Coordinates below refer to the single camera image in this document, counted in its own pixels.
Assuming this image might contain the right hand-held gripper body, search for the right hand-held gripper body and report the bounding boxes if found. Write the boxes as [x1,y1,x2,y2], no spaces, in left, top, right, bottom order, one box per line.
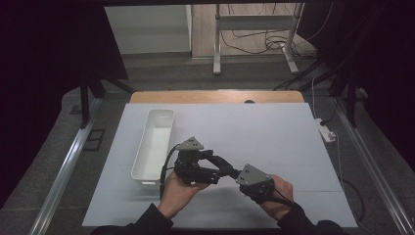
[235,164,277,206]

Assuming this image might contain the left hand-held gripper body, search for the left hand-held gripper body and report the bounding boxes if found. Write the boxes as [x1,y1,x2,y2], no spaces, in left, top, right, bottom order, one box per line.
[173,136,206,184]

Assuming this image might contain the white plastic storage bin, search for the white plastic storage bin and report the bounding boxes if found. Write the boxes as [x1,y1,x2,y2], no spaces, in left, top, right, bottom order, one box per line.
[130,109,176,186]

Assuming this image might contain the person's right hand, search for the person's right hand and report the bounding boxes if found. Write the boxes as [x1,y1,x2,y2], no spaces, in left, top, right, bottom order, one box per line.
[258,174,295,221]

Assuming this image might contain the person's left hand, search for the person's left hand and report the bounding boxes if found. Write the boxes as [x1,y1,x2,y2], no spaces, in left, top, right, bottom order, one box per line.
[157,169,211,220]

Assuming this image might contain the white table sheet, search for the white table sheet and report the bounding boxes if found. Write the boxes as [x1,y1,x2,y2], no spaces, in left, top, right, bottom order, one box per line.
[81,103,359,229]

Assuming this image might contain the wooden table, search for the wooden table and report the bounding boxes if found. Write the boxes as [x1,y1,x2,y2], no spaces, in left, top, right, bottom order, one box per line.
[129,90,305,105]

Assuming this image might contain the white power strip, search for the white power strip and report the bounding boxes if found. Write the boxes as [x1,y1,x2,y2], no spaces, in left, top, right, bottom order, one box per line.
[314,117,338,144]

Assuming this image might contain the white metal stand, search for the white metal stand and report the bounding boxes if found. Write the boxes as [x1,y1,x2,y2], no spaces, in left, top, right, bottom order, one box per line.
[212,2,305,76]

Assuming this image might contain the black stand leg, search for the black stand leg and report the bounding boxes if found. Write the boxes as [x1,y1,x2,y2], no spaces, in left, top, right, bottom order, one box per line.
[79,75,135,129]
[328,65,360,128]

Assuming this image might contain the white cabinet panel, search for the white cabinet panel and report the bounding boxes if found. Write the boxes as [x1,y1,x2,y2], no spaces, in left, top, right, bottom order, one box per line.
[104,4,193,55]

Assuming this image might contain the black curtain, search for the black curtain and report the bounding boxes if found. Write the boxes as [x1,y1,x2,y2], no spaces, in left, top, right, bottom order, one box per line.
[298,0,415,170]
[0,0,129,210]

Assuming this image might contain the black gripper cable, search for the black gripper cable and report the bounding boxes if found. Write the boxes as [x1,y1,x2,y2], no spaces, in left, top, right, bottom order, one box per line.
[159,144,181,201]

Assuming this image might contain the black floor cable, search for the black floor cable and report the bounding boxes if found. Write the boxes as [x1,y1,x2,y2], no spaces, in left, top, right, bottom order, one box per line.
[339,177,366,223]

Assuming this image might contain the white power cable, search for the white power cable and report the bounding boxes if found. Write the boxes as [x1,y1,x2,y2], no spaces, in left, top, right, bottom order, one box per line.
[310,75,320,120]

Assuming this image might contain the aluminium rail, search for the aluminium rail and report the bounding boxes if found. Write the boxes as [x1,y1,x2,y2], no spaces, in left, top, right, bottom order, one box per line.
[332,97,415,235]
[28,97,103,235]

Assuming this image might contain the tangled black floor cables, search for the tangled black floor cables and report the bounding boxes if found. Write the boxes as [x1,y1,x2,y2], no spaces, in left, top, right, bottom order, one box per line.
[220,3,319,57]

